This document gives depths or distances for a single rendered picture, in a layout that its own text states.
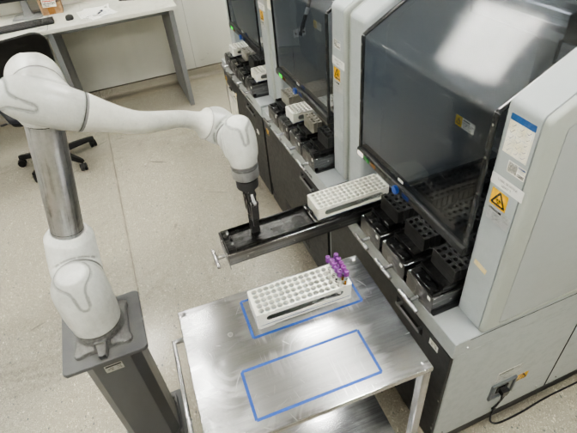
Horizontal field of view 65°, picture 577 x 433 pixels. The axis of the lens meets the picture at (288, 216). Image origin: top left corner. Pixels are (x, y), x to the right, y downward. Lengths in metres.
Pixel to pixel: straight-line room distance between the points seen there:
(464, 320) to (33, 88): 1.31
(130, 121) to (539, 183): 0.99
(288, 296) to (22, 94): 0.84
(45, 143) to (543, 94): 1.22
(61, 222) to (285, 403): 0.86
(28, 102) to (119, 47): 3.75
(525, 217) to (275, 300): 0.68
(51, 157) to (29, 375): 1.45
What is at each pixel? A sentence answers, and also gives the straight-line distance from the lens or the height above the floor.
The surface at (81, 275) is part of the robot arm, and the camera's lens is 1.46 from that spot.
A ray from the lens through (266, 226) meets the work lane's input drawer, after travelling 1.68.
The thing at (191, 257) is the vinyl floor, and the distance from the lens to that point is 2.80.
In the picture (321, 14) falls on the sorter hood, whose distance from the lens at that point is 1.81.
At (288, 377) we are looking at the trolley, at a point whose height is 0.82.
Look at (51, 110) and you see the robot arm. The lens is 1.20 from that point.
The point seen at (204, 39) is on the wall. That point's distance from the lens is 5.02.
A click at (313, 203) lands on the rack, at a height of 0.87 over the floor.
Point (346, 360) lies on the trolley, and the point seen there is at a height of 0.82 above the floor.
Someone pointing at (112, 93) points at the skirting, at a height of 0.04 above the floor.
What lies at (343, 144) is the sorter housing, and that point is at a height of 0.91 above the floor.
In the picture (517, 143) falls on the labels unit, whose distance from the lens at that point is 1.11.
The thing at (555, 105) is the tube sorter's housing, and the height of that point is 1.45.
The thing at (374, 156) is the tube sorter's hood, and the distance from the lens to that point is 1.64.
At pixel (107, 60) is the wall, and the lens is 4.95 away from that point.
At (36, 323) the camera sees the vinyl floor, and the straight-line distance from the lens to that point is 2.85.
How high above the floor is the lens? 1.90
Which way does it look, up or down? 40 degrees down
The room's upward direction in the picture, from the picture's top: 6 degrees counter-clockwise
